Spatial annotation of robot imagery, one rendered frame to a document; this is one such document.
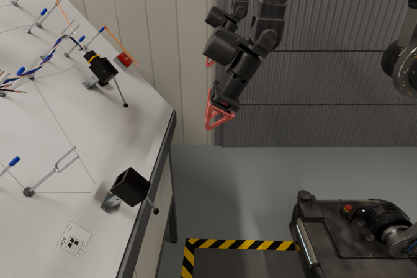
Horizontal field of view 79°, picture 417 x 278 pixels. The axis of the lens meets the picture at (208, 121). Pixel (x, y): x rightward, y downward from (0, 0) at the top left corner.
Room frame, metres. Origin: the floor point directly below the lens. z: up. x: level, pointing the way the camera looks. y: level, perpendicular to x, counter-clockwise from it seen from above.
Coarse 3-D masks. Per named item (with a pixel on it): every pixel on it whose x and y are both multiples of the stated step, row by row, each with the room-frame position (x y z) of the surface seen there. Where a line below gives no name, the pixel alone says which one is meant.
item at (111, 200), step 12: (132, 168) 0.42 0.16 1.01; (120, 180) 0.41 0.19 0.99; (132, 180) 0.40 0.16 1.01; (144, 180) 0.42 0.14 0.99; (108, 192) 0.42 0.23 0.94; (120, 192) 0.38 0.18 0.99; (132, 192) 0.38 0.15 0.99; (144, 192) 0.39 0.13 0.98; (108, 204) 0.39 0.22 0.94; (132, 204) 0.38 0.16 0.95
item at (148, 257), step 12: (168, 156) 0.95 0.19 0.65; (168, 168) 0.93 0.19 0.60; (168, 180) 0.90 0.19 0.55; (156, 192) 0.70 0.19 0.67; (168, 192) 0.88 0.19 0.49; (156, 204) 0.68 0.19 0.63; (168, 204) 0.86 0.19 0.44; (156, 216) 0.66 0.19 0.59; (156, 228) 0.64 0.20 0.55; (144, 240) 0.51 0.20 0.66; (156, 240) 0.62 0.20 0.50; (144, 252) 0.49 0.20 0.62; (156, 252) 0.60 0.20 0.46; (144, 264) 0.48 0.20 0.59; (156, 264) 0.58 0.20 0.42; (144, 276) 0.46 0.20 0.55
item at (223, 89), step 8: (232, 72) 0.55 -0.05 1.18; (216, 80) 0.61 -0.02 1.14; (224, 80) 0.55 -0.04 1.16; (232, 80) 0.54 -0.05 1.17; (240, 80) 0.54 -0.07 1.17; (248, 80) 0.56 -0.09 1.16; (216, 88) 0.56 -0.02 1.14; (224, 88) 0.55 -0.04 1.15; (232, 88) 0.54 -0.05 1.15; (240, 88) 0.54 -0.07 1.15; (216, 96) 0.52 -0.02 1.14; (224, 96) 0.53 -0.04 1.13; (232, 96) 0.54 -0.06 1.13; (232, 104) 0.52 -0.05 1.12
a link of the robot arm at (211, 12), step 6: (240, 6) 1.03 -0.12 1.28; (210, 12) 1.04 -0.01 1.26; (216, 12) 1.05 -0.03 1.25; (222, 12) 1.05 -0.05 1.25; (234, 12) 1.03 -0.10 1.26; (240, 12) 1.02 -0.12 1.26; (210, 18) 1.04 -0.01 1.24; (216, 18) 1.04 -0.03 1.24; (222, 18) 1.05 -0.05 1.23; (234, 18) 1.03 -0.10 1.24; (240, 18) 1.02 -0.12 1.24; (210, 24) 1.05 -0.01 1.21; (216, 24) 1.04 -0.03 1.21
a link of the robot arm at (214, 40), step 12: (216, 36) 0.55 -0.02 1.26; (228, 36) 0.55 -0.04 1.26; (240, 36) 0.59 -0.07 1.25; (264, 36) 0.52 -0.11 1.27; (276, 36) 0.52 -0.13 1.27; (204, 48) 0.58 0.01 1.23; (216, 48) 0.54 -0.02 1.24; (228, 48) 0.54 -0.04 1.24; (252, 48) 0.53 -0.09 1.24; (264, 48) 0.52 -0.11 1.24; (216, 60) 0.55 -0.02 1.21; (228, 60) 0.54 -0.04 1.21
